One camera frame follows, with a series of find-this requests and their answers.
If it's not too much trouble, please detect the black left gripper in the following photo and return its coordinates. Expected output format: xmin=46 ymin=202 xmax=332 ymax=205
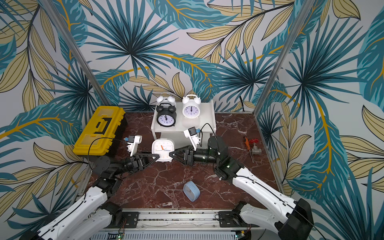
xmin=112 ymin=150 xmax=162 ymax=177

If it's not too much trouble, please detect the white square alarm clock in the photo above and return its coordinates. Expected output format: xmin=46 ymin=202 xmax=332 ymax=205
xmin=152 ymin=139 xmax=175 ymax=162

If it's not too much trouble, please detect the black twin-bell alarm clock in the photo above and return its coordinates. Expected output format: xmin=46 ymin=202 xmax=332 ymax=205
xmin=156 ymin=103 xmax=177 ymax=128

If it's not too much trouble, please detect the blue square alarm clock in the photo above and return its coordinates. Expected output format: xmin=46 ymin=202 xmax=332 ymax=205
xmin=183 ymin=181 xmax=201 ymax=202

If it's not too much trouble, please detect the white plastic twin-bell clock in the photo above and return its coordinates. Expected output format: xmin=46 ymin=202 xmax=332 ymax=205
xmin=182 ymin=94 xmax=202 ymax=119

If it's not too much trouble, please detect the white metal twin-bell clock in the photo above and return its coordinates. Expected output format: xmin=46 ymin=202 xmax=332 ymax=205
xmin=156 ymin=96 xmax=176 ymax=106

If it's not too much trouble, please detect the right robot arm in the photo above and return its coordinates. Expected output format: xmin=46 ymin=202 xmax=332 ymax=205
xmin=169 ymin=136 xmax=314 ymax=240

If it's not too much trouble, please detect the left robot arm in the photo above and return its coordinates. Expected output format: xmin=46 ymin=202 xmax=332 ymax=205
xmin=21 ymin=153 xmax=160 ymax=240

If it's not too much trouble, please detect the white two-tier shelf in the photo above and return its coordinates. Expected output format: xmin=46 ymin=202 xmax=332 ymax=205
xmin=151 ymin=101 xmax=217 ymax=149

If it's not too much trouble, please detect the yellow black toolbox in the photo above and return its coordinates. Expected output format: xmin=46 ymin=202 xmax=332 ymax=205
xmin=73 ymin=106 xmax=127 ymax=164

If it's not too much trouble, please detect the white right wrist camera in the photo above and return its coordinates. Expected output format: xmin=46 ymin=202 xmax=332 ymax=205
xmin=184 ymin=127 xmax=201 ymax=151

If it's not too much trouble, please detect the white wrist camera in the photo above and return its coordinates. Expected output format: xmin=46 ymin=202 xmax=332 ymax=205
xmin=124 ymin=135 xmax=142 ymax=157
xmin=184 ymin=127 xmax=201 ymax=151

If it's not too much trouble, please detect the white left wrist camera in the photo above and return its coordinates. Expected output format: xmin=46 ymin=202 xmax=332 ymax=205
xmin=124 ymin=135 xmax=142 ymax=157

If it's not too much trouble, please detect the orange handled screwdriver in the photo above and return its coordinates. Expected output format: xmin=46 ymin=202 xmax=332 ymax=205
xmin=244 ymin=136 xmax=254 ymax=163

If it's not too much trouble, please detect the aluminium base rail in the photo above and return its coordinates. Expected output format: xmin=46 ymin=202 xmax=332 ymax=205
xmin=71 ymin=208 xmax=301 ymax=240

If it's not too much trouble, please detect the metal valve red handle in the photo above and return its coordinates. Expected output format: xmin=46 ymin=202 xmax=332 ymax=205
xmin=250 ymin=139 xmax=262 ymax=155

